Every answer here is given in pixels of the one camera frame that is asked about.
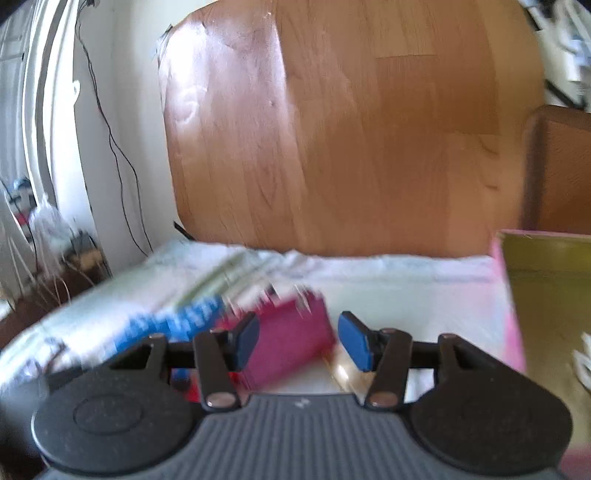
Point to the wooden headboard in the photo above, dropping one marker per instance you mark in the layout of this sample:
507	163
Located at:
341	129

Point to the white door frame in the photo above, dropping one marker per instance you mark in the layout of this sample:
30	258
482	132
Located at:
51	101

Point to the white clutter on nightstand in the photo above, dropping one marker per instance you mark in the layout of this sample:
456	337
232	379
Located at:
565	41

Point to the floor clutter pile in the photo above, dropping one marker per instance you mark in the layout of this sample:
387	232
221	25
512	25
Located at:
51	240

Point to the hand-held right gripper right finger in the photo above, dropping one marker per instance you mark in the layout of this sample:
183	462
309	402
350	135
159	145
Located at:
354	342

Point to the pastel checked bedsheet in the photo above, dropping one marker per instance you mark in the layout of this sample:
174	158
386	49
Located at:
406	286

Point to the wooden nightstand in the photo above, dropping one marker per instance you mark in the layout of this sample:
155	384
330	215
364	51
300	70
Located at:
561	170

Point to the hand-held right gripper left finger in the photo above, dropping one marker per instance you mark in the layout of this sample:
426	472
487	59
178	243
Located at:
245	342

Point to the magenta box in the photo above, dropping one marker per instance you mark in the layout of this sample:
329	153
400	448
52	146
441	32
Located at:
295	339

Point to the blue and white packet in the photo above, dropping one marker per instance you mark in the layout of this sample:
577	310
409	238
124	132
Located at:
166	323

